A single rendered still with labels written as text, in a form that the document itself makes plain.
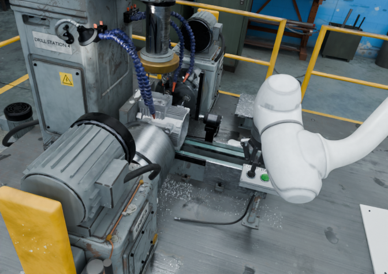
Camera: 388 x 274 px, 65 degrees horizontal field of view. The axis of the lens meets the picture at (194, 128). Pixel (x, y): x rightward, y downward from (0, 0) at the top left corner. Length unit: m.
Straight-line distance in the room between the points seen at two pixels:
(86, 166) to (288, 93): 0.47
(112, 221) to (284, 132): 0.46
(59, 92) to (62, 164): 0.65
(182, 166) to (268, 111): 0.77
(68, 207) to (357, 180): 1.41
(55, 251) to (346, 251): 1.07
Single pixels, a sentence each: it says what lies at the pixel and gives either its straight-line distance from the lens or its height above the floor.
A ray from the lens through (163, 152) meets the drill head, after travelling 1.09.
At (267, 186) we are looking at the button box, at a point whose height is 1.05.
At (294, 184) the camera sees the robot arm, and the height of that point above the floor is 1.39.
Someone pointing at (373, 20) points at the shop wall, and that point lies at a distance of 6.32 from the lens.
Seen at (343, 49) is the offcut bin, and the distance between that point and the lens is 5.87.
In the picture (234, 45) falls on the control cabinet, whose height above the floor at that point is 0.41.
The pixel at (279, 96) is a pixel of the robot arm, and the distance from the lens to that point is 0.71.
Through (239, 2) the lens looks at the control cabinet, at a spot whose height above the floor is 0.96.
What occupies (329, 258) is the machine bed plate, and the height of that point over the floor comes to 0.80.
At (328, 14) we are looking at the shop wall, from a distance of 6.18.
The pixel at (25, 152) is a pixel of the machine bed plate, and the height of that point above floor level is 0.80.
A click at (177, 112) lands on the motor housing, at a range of 1.33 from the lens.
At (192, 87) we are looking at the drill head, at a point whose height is 1.12.
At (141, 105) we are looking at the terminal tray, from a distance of 1.33.
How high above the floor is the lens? 1.81
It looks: 35 degrees down
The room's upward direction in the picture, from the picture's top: 7 degrees clockwise
